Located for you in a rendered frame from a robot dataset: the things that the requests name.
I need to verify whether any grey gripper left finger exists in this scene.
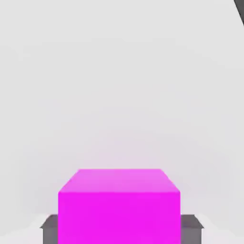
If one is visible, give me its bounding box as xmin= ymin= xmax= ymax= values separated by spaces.
xmin=28 ymin=214 xmax=59 ymax=244

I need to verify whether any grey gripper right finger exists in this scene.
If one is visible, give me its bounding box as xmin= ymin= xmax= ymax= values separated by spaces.
xmin=180 ymin=214 xmax=216 ymax=244

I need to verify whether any small magenta cube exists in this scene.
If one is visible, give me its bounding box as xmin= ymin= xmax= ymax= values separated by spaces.
xmin=58 ymin=168 xmax=181 ymax=244

